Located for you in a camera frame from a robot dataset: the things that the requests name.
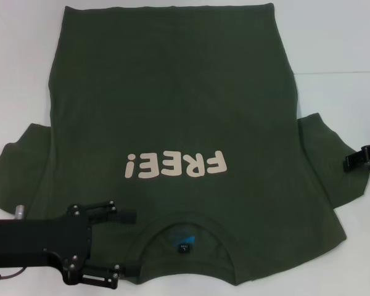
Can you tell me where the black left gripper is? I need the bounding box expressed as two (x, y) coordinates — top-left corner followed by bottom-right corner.
(0, 199), (142, 283)

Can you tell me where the dark green FREE t-shirt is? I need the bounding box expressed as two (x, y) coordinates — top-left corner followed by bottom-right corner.
(0, 1), (370, 287)

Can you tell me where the left gripper cable with connector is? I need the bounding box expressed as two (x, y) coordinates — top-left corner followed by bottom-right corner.
(0, 204), (29, 281)

